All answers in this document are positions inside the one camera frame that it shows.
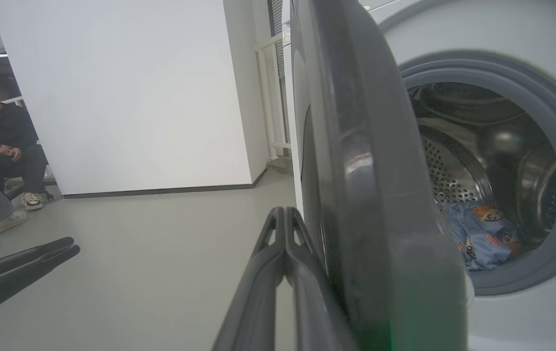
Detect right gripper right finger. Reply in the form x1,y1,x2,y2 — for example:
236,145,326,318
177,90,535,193
286,207,356,351

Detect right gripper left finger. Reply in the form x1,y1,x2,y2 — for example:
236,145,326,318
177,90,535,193
212,207,287,351

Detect dark round washer door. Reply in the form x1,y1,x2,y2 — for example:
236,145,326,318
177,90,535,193
289,0,474,351

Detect blue cartoon print garment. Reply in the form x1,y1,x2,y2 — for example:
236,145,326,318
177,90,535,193
437,202,525,272

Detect white front-load washing machine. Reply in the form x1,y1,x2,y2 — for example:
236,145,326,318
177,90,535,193
282,0,556,351

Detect seated person black sweater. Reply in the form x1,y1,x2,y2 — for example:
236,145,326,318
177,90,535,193
0,71,50,212

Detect white metal railing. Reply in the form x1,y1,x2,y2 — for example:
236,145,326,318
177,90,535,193
255,33,293,162

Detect steel washer drum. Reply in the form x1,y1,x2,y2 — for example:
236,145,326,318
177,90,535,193
407,82,556,254

